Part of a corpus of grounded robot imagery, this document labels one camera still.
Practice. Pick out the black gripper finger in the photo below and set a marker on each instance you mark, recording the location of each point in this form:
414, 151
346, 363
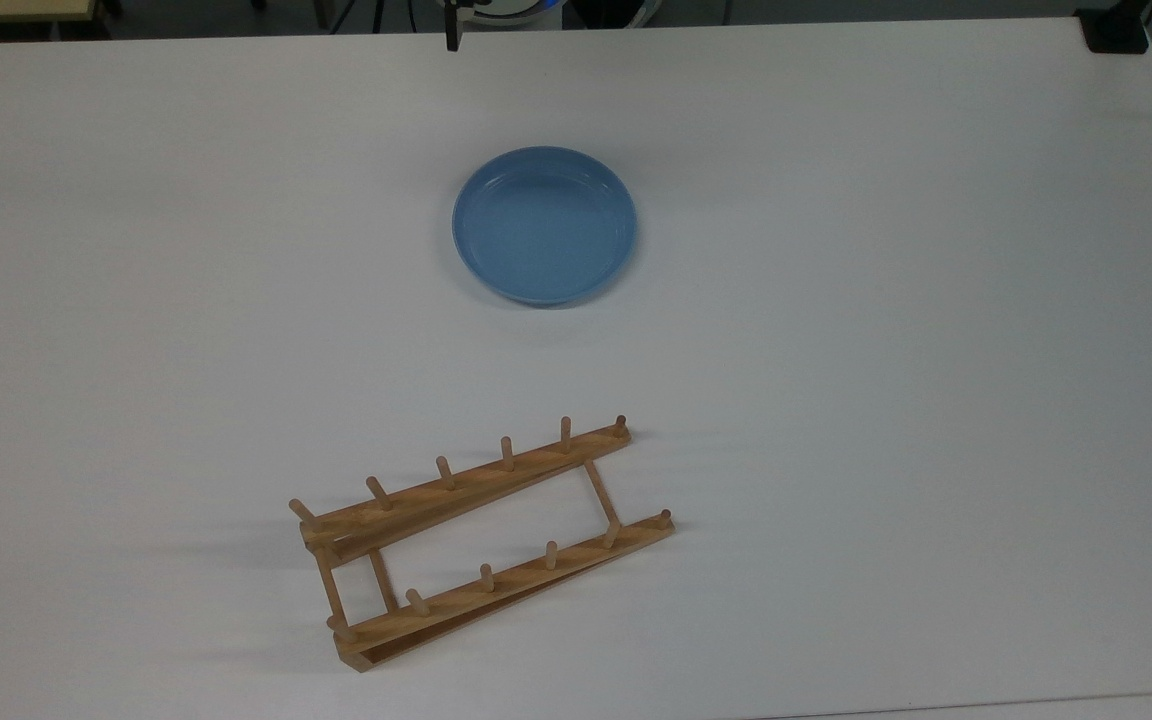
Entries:
453, 28

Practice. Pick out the blue round plate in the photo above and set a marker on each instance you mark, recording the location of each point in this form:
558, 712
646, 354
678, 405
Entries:
544, 228

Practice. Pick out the wooden plate rack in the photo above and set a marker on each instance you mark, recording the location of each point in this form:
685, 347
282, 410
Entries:
456, 490

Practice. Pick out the yellowish wooden table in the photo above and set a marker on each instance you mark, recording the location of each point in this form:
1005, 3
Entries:
6, 8

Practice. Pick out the black pole with clamp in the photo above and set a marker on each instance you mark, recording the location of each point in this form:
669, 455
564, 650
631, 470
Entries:
1116, 30

